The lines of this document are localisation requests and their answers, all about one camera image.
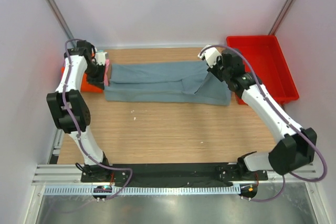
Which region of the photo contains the red plastic bin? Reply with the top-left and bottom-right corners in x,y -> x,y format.
226,35 -> 299,105

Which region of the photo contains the aluminium front rail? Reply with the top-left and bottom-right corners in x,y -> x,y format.
32,164 -> 318,185

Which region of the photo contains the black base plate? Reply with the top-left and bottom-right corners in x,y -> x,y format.
76,163 -> 268,188

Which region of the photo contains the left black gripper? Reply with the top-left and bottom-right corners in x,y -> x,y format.
85,63 -> 106,90

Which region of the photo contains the folded orange t shirt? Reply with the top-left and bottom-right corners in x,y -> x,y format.
56,67 -> 103,93

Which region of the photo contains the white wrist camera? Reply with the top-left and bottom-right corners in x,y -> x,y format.
94,50 -> 109,66
197,45 -> 221,68

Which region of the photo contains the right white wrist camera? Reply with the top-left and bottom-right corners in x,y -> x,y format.
197,45 -> 221,68

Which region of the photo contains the folded pink t shirt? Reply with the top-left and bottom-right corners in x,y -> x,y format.
104,59 -> 112,86

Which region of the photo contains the left aluminium corner post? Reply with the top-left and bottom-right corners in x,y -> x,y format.
45,0 -> 75,40

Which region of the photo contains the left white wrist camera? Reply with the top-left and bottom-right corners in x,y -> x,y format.
94,50 -> 109,66

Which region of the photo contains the right aluminium corner post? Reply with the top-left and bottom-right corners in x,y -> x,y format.
268,0 -> 296,36

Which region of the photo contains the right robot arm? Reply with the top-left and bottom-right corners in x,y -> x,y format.
199,48 -> 317,180

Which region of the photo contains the slotted cable duct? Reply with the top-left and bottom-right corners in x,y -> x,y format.
44,184 -> 240,196

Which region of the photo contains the grey-blue t shirt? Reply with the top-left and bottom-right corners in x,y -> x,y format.
104,61 -> 232,106

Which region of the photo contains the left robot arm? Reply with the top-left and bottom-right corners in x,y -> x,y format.
46,39 -> 112,182

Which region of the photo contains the aluminium corner post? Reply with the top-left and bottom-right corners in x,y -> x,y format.
268,0 -> 296,36
45,0 -> 75,40

